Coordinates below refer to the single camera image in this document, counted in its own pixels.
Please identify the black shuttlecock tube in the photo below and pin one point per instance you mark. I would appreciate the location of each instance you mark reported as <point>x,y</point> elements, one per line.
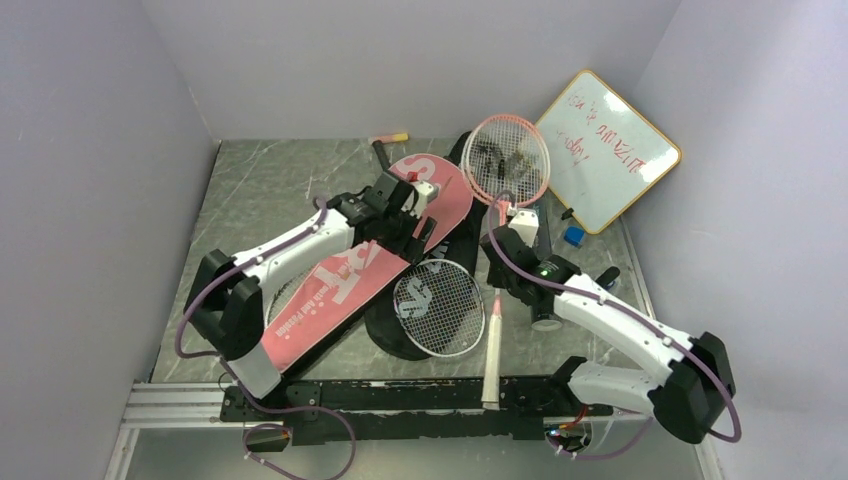
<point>542,317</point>

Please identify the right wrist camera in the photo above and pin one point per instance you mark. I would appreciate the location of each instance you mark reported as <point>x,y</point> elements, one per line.
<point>525,222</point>

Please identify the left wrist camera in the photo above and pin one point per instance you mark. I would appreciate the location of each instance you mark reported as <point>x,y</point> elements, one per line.
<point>422,195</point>

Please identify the pink racket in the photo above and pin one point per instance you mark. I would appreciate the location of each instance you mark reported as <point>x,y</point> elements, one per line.
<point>490,397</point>
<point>505,163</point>

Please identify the white racket left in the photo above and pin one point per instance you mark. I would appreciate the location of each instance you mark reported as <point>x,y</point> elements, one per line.
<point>284,294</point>

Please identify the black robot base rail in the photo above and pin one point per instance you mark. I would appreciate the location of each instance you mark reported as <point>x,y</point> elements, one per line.
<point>321,411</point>

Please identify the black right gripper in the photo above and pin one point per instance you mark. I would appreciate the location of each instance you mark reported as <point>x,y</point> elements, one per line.
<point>494,277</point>

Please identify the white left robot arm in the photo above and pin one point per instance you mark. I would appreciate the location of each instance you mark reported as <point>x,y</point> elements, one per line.
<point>231,294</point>

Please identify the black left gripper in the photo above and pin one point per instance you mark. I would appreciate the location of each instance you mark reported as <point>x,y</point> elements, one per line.
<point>410,247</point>

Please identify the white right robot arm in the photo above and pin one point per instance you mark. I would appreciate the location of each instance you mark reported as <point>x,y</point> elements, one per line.
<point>684,382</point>

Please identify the white racket right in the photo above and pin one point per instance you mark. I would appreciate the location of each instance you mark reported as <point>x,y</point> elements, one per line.
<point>440,308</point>

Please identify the whiteboard with yellow frame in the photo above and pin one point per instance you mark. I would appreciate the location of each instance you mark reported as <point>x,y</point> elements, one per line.
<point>604,154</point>

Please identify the pink racket bag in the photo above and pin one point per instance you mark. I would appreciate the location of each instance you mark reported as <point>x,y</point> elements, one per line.
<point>341,286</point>

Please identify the yellow pink marker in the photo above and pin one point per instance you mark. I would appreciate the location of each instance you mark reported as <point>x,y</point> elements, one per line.
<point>389,138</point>

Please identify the black racket bag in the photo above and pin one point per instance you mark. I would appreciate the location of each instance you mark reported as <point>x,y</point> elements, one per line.
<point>383,324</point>

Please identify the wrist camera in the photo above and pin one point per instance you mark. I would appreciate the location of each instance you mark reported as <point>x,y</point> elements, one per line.
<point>422,195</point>
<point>525,222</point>

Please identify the white racket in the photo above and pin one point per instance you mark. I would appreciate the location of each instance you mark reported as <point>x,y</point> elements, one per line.
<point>440,308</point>
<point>284,294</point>

